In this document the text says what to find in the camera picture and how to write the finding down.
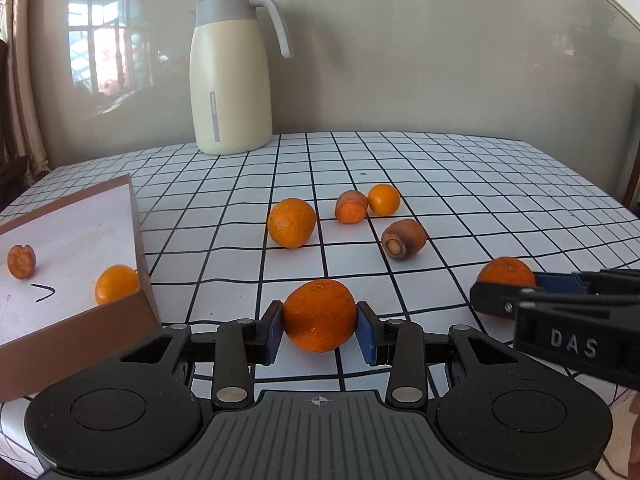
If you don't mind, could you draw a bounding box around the brown cardboard box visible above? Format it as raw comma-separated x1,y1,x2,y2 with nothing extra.
0,174,162,403

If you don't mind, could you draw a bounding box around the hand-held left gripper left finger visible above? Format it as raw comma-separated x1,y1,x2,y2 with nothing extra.
120,301,285,409

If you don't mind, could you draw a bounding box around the bright orange carrot piece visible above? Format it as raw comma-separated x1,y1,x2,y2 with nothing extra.
334,190,369,225

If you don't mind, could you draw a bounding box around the beige patterned curtain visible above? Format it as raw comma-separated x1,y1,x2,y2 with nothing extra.
0,0,51,186

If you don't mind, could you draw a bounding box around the large orange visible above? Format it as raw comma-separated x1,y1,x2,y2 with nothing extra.
267,198,318,249

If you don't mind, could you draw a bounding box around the short carrot piece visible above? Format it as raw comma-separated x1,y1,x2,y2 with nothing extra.
6,244,37,281

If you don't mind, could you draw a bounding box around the cream thermos jug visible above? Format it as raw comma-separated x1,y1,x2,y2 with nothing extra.
190,0,292,156

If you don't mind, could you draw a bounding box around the small smooth orange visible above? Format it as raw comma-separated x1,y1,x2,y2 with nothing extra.
367,184,401,217

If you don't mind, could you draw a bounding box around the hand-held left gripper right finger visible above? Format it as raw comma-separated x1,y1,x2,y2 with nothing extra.
356,301,521,409

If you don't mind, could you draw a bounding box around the orange mandarin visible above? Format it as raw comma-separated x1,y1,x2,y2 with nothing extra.
476,256,537,321
282,279,358,353

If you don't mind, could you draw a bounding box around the white grid tablecloth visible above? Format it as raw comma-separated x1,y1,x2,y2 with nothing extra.
0,131,640,480

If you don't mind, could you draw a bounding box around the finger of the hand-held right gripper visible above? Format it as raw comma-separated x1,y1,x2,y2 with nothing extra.
469,280,592,322
532,269,640,297

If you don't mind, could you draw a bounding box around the brownish carrot piece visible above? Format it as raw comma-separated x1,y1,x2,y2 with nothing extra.
381,218,428,260

